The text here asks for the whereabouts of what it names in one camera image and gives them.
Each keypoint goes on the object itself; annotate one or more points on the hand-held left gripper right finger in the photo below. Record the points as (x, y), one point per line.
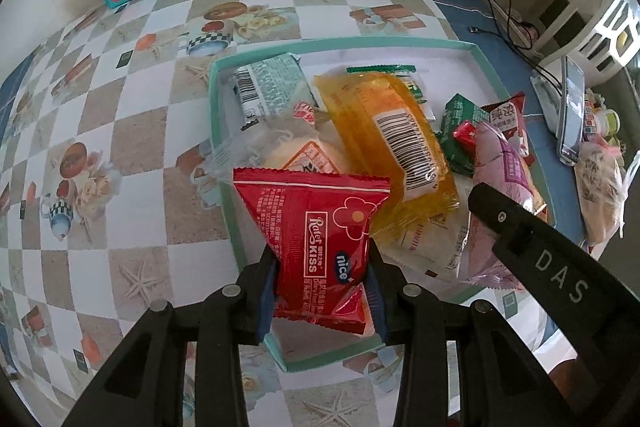
(377, 312)

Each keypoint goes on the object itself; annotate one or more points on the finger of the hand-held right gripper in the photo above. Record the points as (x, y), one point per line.
(550, 262)

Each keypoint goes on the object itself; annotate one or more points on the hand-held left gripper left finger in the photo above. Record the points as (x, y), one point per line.
(267, 307)

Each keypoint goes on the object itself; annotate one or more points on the red snack packet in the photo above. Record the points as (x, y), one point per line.
(310, 237)

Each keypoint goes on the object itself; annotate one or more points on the beige snack packet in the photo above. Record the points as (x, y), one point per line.
(430, 247)

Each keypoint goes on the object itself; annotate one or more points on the pink snack packet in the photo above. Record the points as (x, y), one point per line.
(500, 177)

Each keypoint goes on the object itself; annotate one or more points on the dark red milk packet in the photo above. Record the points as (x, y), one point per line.
(510, 117)

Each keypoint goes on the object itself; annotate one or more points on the small red candy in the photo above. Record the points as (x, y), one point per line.
(467, 134)

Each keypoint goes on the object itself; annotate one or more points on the clear steamed cake packet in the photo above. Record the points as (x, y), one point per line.
(300, 154)

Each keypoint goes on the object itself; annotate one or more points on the orange jelly packet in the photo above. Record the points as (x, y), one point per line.
(380, 132)

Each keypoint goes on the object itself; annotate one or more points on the dark green snack packet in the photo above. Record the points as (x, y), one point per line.
(452, 109)

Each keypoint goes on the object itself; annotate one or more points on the teal cardboard tray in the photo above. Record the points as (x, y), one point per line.
(450, 67)

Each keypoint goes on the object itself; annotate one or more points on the green white wafer packet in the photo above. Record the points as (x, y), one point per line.
(270, 87)

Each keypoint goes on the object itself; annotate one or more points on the clear green rice cracker packet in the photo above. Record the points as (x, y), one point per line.
(380, 69)

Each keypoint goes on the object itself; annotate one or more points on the translucent plastic bag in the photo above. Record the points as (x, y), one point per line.
(600, 192)

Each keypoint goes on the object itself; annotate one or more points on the small white bottle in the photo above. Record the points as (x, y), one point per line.
(607, 123)

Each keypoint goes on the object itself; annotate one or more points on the smartphone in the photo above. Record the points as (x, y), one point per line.
(572, 107)

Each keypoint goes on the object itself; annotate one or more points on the white phone stand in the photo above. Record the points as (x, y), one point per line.
(545, 102)

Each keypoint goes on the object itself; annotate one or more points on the white lattice basket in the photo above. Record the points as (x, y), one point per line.
(607, 32)

